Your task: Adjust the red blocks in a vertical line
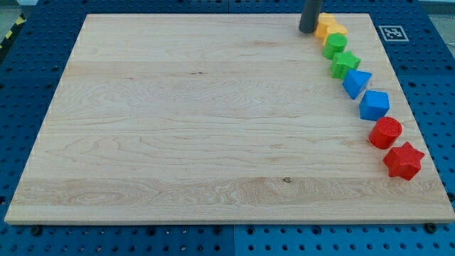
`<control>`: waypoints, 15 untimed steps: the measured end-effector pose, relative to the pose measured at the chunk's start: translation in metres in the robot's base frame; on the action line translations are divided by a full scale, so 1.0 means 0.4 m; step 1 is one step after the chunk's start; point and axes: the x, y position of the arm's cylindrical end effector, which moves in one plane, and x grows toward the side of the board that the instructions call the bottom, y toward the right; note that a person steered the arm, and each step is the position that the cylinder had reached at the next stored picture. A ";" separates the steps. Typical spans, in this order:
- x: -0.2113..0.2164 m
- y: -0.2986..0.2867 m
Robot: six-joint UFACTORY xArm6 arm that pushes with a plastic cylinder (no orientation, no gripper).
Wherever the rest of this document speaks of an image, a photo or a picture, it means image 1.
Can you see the red cylinder block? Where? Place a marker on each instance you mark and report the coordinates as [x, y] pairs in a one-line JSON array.
[[385, 132]]

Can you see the blue cube block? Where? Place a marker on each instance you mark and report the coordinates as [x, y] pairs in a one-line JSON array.
[[374, 105]]

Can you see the blue triangular block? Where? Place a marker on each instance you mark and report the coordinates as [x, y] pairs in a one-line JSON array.
[[355, 82]]

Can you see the green star block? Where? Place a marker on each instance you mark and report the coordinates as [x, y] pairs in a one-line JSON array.
[[342, 63]]

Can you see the black bolt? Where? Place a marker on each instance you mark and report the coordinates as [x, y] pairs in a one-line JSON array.
[[430, 228], [36, 230]]

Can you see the yellow block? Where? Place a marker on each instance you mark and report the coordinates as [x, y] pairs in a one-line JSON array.
[[332, 29], [324, 21]]

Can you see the black bolt left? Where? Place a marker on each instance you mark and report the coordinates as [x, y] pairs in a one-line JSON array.
[[36, 230]]

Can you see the yellow block near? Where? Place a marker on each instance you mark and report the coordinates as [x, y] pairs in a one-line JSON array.
[[332, 29]]

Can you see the yellow block far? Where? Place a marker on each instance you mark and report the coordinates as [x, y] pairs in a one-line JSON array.
[[324, 21]]

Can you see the white fiducial marker tag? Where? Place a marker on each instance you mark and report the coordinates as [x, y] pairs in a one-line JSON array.
[[393, 33]]

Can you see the light wooden board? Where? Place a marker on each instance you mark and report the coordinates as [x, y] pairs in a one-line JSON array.
[[210, 119]]

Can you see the red star block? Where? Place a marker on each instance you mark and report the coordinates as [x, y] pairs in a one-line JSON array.
[[403, 161]]

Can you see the green cylinder block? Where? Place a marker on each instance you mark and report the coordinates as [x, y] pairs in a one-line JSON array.
[[335, 43]]

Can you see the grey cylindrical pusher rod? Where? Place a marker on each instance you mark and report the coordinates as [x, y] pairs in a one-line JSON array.
[[310, 15]]

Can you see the black bolt right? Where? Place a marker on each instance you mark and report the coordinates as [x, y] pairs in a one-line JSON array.
[[430, 228]]

